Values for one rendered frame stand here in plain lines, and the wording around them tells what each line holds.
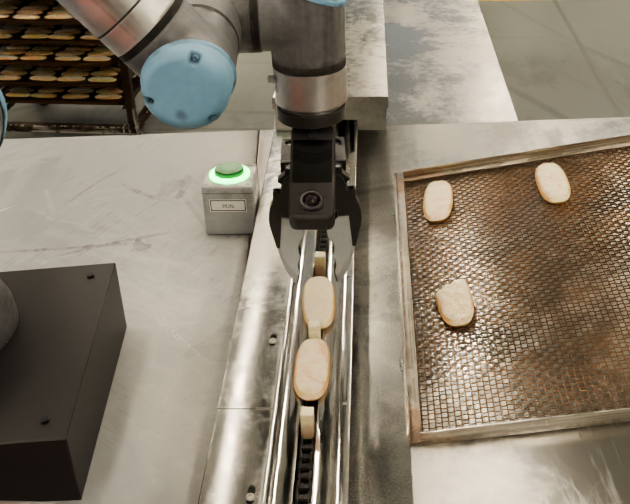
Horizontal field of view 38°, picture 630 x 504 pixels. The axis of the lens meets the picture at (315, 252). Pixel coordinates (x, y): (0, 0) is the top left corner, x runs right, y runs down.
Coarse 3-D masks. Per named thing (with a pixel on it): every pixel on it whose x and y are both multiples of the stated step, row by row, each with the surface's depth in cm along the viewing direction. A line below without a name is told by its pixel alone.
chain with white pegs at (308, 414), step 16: (336, 128) 149; (320, 240) 119; (320, 256) 110; (320, 272) 111; (320, 336) 99; (304, 416) 87; (304, 432) 88; (304, 448) 87; (304, 464) 85; (304, 480) 84; (304, 496) 82
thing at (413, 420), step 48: (576, 144) 118; (624, 144) 117; (528, 192) 113; (576, 192) 110; (624, 192) 108; (432, 240) 108; (480, 240) 106; (576, 240) 102; (480, 288) 98; (528, 288) 96; (576, 288) 94; (624, 288) 93; (432, 336) 93; (576, 336) 88; (432, 384) 87; (528, 384) 84; (432, 432) 79; (480, 432) 79; (528, 432) 79
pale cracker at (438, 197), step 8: (432, 184) 118; (440, 184) 117; (448, 184) 117; (424, 192) 117; (432, 192) 115; (440, 192) 115; (448, 192) 115; (424, 200) 115; (432, 200) 114; (440, 200) 113; (448, 200) 113; (424, 208) 113; (432, 208) 112; (440, 208) 112; (448, 208) 112; (432, 216) 111; (440, 216) 111
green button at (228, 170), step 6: (228, 162) 124; (234, 162) 124; (216, 168) 123; (222, 168) 123; (228, 168) 123; (234, 168) 123; (240, 168) 123; (216, 174) 122; (222, 174) 122; (228, 174) 122; (234, 174) 122; (240, 174) 122
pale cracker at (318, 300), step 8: (312, 280) 107; (320, 280) 107; (328, 280) 108; (304, 288) 107; (312, 288) 106; (320, 288) 106; (328, 288) 106; (304, 296) 105; (312, 296) 105; (320, 296) 105; (328, 296) 105; (304, 304) 104; (312, 304) 103; (320, 304) 103; (328, 304) 103; (304, 312) 103; (312, 312) 102; (320, 312) 102; (328, 312) 102; (320, 320) 101; (328, 320) 101
